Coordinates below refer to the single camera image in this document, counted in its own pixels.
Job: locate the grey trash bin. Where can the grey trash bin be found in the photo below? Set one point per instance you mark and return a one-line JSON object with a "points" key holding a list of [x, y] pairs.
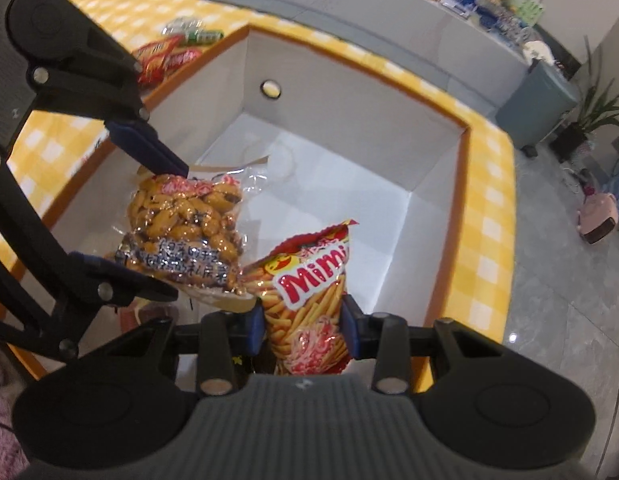
{"points": [[537, 106]]}

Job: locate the clear bag white candies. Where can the clear bag white candies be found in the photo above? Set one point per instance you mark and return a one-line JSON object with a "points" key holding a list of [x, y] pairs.
{"points": [[182, 26]]}

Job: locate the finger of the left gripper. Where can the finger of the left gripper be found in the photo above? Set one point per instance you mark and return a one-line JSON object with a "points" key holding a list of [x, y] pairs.
{"points": [[117, 284], [140, 141]]}

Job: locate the green sausage stick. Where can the green sausage stick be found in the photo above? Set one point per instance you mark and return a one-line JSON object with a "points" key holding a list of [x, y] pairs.
{"points": [[202, 37]]}

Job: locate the yellow checkered tablecloth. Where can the yellow checkered tablecloth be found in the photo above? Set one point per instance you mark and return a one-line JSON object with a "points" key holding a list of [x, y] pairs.
{"points": [[56, 154]]}

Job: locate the white marble tv console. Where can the white marble tv console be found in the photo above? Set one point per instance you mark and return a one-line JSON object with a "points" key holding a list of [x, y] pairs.
{"points": [[435, 34]]}

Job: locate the tall leafy potted plant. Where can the tall leafy potted plant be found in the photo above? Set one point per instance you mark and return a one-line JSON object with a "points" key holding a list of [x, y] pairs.
{"points": [[598, 107]]}

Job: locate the red cartoon noodle snack bag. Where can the red cartoon noodle snack bag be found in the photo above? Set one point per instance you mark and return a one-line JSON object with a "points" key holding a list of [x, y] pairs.
{"points": [[160, 59]]}

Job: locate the pink small heater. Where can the pink small heater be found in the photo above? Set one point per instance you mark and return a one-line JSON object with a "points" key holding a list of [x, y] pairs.
{"points": [[597, 217]]}

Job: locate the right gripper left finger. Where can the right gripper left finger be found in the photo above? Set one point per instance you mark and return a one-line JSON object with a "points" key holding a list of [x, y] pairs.
{"points": [[227, 343]]}

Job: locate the Mimi fries snack bag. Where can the Mimi fries snack bag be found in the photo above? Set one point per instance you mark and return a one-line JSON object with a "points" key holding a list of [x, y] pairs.
{"points": [[301, 285]]}

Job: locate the peanut snack clear bag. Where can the peanut snack clear bag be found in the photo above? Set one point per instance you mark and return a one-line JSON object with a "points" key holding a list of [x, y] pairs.
{"points": [[185, 231]]}

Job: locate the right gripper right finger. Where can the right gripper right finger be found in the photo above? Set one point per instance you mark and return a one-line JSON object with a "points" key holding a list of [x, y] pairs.
{"points": [[382, 337]]}

